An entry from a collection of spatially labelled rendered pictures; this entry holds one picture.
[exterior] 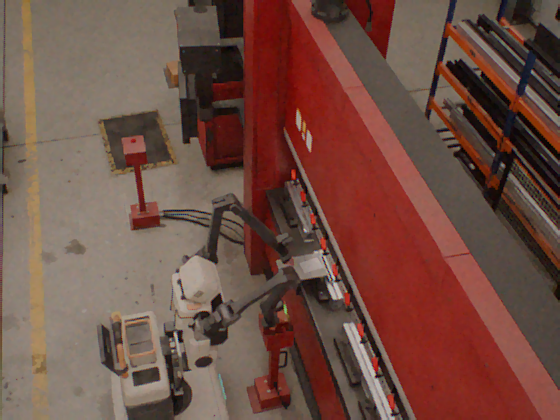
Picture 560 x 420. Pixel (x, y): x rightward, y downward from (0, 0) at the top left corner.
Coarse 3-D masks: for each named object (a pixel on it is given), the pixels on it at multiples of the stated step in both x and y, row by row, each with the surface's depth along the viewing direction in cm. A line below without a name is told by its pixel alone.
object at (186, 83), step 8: (184, 80) 431; (192, 80) 437; (184, 88) 425; (192, 88) 430; (184, 96) 418; (192, 96) 423; (184, 104) 420; (192, 104) 424; (184, 112) 424; (192, 112) 428; (184, 120) 428; (192, 120) 432; (184, 128) 432; (192, 128) 437; (184, 136) 437; (192, 136) 441
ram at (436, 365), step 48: (288, 96) 410; (336, 144) 332; (336, 192) 344; (384, 192) 280; (336, 240) 357; (384, 240) 288; (384, 288) 297; (432, 288) 248; (384, 336) 307; (432, 336) 255; (432, 384) 262; (480, 384) 223
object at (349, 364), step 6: (342, 336) 374; (336, 342) 372; (342, 348) 369; (342, 354) 366; (348, 354) 366; (342, 360) 365; (348, 360) 363; (348, 366) 360; (354, 366) 361; (348, 372) 358; (348, 378) 358; (354, 378) 355; (360, 378) 355; (354, 384) 354
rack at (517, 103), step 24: (456, 0) 526; (504, 0) 545; (504, 24) 546; (528, 72) 451; (432, 96) 586; (480, 120) 517; (528, 120) 458; (456, 144) 638; (504, 144) 491; (552, 144) 438; (480, 168) 528; (552, 192) 448
